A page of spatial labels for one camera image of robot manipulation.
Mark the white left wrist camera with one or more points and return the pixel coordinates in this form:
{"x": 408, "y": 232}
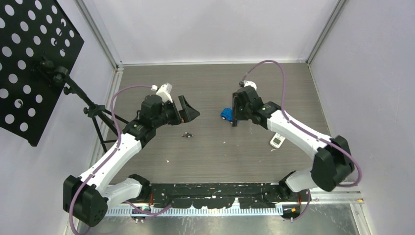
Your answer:
{"x": 163, "y": 91}

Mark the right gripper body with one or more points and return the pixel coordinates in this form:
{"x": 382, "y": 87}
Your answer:
{"x": 244, "y": 112}

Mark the black perforated board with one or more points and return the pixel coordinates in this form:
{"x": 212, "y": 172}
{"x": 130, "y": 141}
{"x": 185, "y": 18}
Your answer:
{"x": 32, "y": 33}

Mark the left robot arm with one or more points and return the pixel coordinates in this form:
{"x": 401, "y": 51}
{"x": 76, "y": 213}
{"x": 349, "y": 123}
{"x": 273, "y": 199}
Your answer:
{"x": 89, "y": 196}

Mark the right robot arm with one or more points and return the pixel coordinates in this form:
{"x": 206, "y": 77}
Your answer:
{"x": 331, "y": 156}

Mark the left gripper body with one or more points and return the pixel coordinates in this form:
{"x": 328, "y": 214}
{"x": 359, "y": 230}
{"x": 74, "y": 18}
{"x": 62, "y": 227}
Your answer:
{"x": 169, "y": 114}

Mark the black remote control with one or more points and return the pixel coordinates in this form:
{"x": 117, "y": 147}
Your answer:
{"x": 234, "y": 108}

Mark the blue toy car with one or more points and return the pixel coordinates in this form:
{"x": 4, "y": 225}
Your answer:
{"x": 226, "y": 114}

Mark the black tripod stand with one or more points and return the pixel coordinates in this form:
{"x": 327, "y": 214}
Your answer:
{"x": 59, "y": 76}

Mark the white air conditioner remote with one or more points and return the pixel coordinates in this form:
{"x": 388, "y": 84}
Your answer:
{"x": 277, "y": 140}

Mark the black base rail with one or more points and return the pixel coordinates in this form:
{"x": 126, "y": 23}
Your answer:
{"x": 217, "y": 195}

